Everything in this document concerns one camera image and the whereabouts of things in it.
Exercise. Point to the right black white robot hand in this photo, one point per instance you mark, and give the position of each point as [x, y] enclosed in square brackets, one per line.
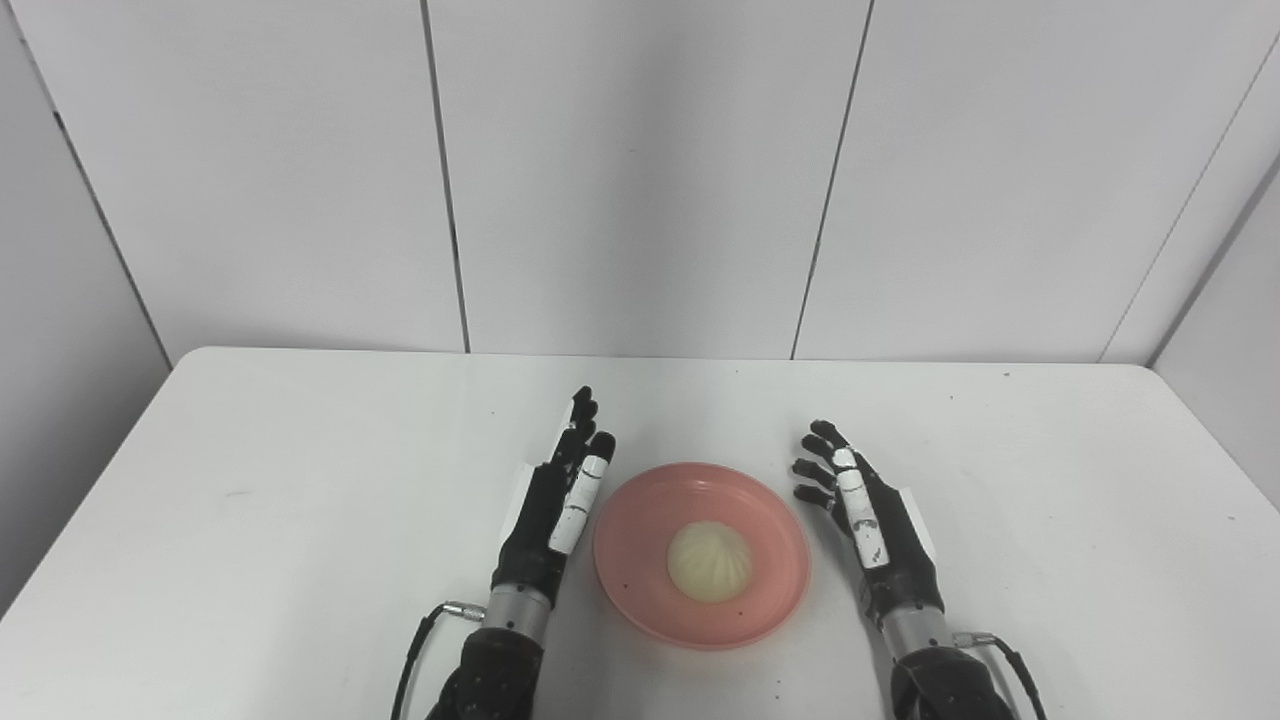
[890, 550]

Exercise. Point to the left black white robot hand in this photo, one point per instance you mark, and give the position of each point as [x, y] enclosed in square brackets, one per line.
[540, 540]

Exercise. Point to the pink round plate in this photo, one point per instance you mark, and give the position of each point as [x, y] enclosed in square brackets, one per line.
[640, 560]

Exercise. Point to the cream steamed bun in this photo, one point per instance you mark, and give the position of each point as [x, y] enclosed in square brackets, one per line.
[710, 562]

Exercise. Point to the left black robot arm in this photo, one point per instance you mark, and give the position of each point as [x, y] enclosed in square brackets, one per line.
[495, 660]

